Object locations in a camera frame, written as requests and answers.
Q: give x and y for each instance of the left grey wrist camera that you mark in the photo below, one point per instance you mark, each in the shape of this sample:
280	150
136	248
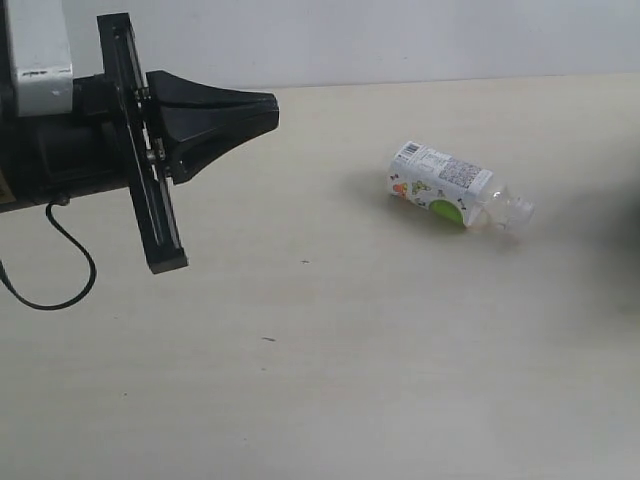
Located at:
40	62

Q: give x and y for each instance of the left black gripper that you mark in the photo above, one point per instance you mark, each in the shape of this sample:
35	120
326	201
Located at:
100	146

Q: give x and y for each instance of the square bottle white fruit label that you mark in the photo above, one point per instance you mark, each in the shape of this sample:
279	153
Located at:
470	196

